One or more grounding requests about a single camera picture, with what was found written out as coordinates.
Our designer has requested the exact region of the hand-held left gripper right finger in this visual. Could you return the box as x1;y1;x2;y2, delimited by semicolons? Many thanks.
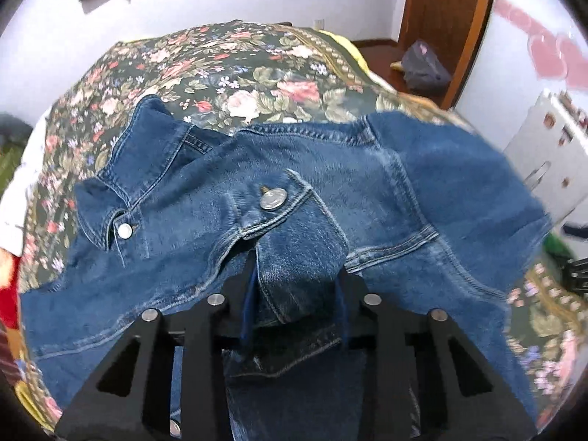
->
335;269;538;441

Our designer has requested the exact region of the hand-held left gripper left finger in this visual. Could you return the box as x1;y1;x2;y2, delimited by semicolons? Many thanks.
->
54;250;258;441

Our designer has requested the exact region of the blue denim jacket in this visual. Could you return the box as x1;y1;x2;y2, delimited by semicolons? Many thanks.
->
18;94;554;441

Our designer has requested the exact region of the white cabinet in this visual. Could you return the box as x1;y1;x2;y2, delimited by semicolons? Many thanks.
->
503;89;588;226

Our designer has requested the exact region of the grey plastic bag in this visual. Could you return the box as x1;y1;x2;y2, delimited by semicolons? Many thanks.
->
402;40;453;93

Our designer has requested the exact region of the red plush toy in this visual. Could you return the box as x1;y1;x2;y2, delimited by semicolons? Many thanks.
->
0;248;24;331

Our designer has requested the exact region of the floral bedspread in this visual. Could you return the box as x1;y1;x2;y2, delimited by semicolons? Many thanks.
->
18;21;588;428

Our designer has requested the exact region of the white cloth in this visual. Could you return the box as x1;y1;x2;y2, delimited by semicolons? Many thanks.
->
0;110;51;258

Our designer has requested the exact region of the yellow blanket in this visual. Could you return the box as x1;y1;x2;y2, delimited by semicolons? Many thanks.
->
317;30;368;69

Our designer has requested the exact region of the green bag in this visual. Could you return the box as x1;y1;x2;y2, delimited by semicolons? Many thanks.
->
0;147;28;198

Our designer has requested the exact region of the pink wall sticker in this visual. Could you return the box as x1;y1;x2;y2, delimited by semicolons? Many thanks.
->
494;0;588;93

